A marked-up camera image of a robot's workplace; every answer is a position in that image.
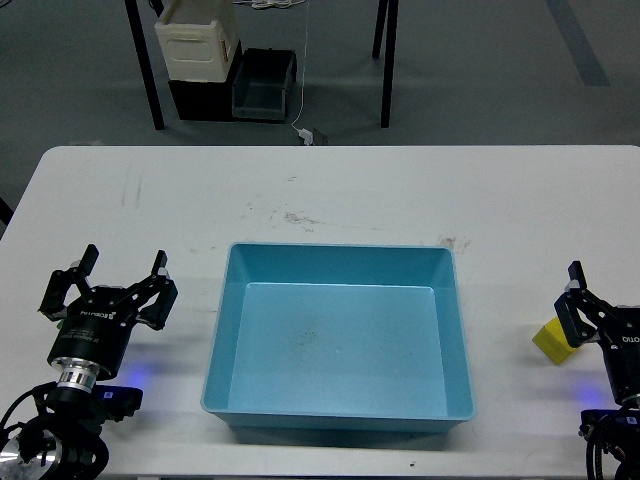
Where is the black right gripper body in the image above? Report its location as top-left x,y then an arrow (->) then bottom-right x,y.
599,307 -> 639,404

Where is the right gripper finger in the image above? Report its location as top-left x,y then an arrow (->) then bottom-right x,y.
554,260 -> 613,348

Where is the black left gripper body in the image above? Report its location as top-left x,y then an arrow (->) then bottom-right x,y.
47,285 -> 140,378

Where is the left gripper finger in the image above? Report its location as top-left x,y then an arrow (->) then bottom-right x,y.
127,250 -> 178,331
39,244 -> 99,321

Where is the yellow block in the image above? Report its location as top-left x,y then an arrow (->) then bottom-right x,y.
532,317 -> 577,365

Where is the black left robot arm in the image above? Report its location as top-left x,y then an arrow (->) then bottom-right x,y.
1,244 -> 178,479

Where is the light blue plastic box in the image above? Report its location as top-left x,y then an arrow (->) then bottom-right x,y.
201,243 -> 476,433

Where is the black crate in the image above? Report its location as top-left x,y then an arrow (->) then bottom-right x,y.
168,43 -> 243,122

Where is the white power adapter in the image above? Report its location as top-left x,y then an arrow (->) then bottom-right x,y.
297,128 -> 314,146

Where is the black table leg left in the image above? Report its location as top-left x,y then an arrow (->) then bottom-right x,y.
124,0 -> 165,131

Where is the grey open bin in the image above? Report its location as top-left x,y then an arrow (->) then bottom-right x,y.
231,48 -> 297,123

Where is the cream plastic container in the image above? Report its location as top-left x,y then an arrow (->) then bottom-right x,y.
155,0 -> 239,83

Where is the black table leg right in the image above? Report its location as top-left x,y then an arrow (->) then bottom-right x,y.
380,0 -> 399,128

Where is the black angled table leg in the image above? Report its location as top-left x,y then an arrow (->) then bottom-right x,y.
371,0 -> 388,59

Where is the white cable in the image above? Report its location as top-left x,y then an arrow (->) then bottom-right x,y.
291,0 -> 309,132

